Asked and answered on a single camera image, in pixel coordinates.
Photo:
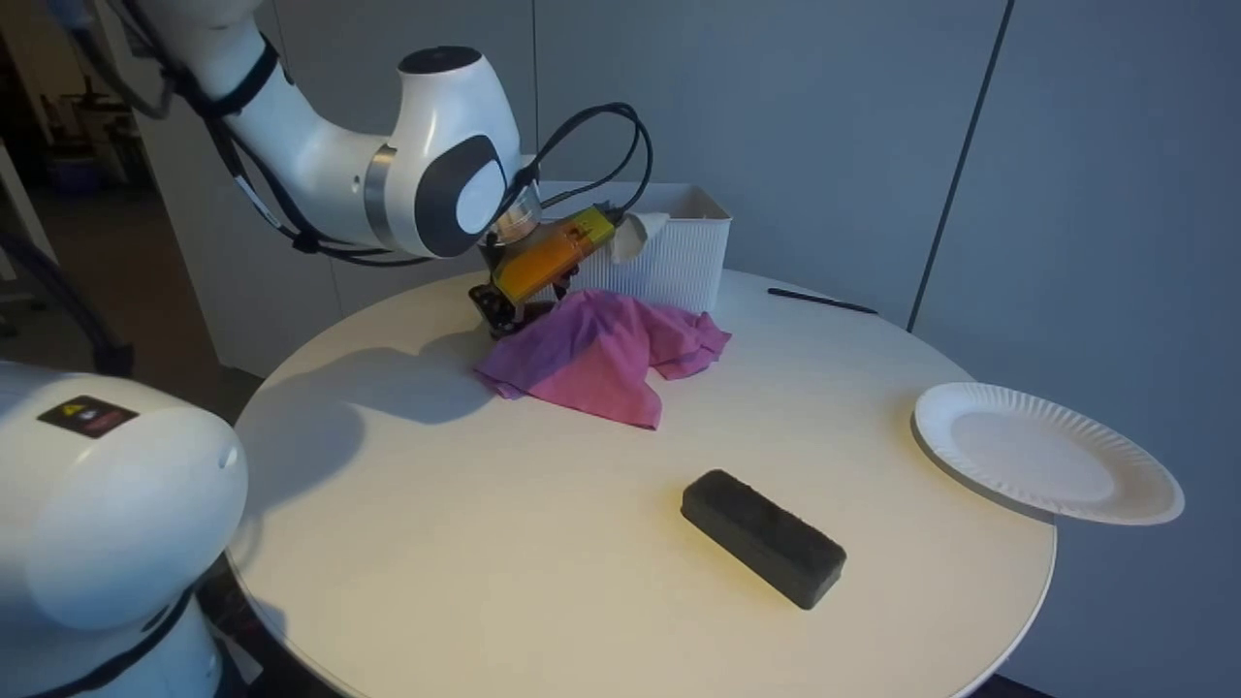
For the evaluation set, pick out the white paper plate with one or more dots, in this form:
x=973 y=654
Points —
x=1039 y=452

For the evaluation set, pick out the yellow wrist camera board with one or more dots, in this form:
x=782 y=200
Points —
x=557 y=253

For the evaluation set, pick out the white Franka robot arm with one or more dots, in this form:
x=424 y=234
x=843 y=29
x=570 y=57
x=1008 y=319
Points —
x=334 y=166

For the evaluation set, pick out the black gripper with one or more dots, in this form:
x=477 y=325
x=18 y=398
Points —
x=508 y=306

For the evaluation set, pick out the black rectangular block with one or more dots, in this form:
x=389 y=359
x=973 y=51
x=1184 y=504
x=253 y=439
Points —
x=761 y=536

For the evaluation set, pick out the pink cloth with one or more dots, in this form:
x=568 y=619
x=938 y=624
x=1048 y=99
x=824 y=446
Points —
x=607 y=354

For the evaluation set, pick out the white plastic storage bin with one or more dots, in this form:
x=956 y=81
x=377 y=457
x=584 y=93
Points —
x=684 y=253

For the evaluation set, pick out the beige cloth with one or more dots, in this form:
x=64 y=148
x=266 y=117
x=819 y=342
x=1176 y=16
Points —
x=636 y=236

